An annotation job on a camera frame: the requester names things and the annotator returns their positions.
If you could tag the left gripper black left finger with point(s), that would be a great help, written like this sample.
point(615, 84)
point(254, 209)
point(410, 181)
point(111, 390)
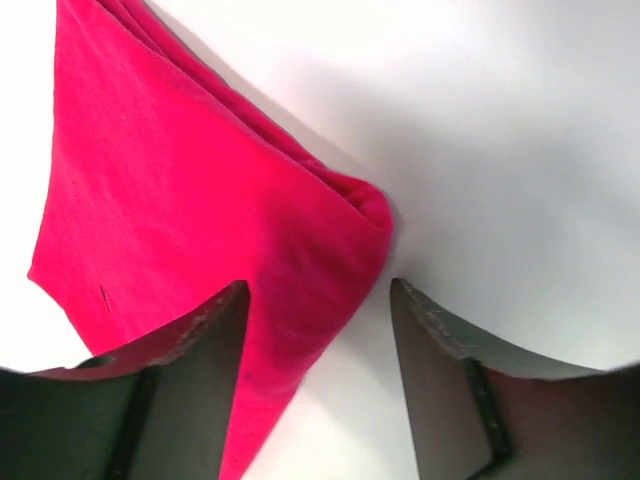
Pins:
point(155, 408)

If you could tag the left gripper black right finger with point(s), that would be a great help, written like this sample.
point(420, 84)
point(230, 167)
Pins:
point(481, 407)

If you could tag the crimson red t-shirt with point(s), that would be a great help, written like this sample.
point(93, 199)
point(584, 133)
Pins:
point(167, 185)

